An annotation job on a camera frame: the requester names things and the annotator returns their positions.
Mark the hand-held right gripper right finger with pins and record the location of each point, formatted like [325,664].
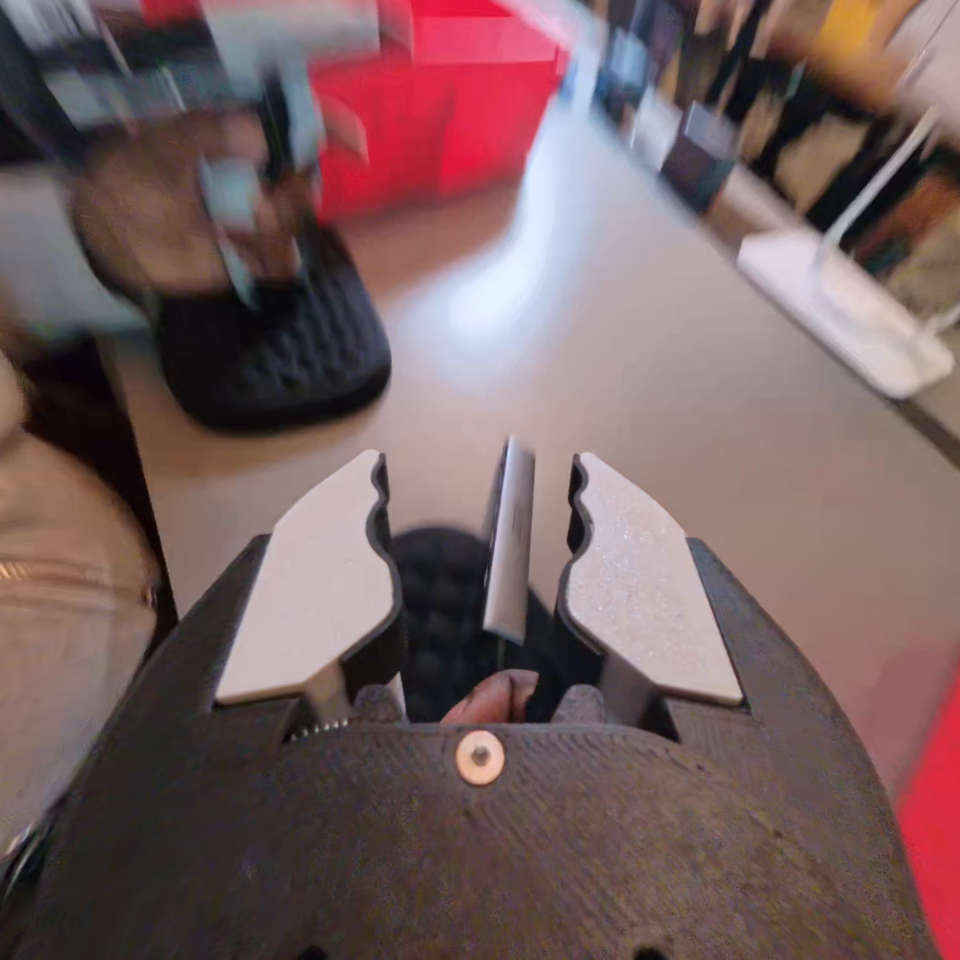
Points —
[645,592]

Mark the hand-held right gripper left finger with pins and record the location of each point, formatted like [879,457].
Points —
[315,585]

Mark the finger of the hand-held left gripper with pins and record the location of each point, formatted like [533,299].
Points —
[232,202]

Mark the silver device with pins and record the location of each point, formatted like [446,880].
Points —
[510,555]

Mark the person's left forearm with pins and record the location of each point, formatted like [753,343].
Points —
[45,255]

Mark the person's left hand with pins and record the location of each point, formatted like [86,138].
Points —
[150,210]

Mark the person's right hand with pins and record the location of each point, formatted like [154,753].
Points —
[491,701]

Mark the red plastic bin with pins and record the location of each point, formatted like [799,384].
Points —
[450,112]
[934,825]

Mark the dark grey box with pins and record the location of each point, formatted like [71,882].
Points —
[697,165]

